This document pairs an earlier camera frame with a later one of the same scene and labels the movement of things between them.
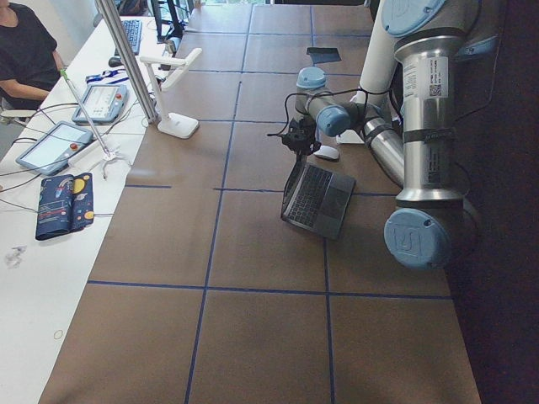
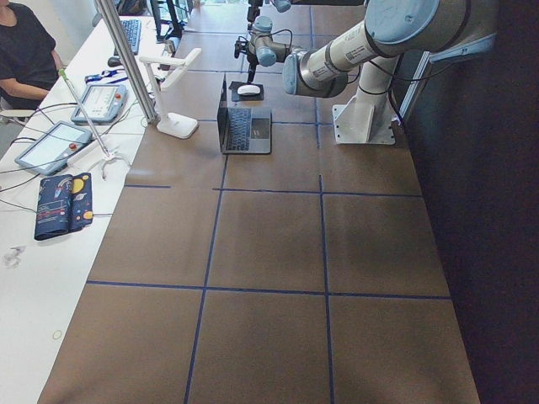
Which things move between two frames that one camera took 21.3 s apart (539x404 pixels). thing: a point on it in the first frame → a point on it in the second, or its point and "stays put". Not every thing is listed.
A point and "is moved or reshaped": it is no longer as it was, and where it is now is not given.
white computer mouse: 328,151 → 248,90
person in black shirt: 29,64 stays put
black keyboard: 134,29 stays put
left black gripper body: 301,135 → 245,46
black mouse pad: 319,55 is moved or reshaped
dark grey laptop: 317,199 → 242,130
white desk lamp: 165,73 stays put
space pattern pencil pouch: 66,204 stays put
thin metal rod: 85,112 stays put
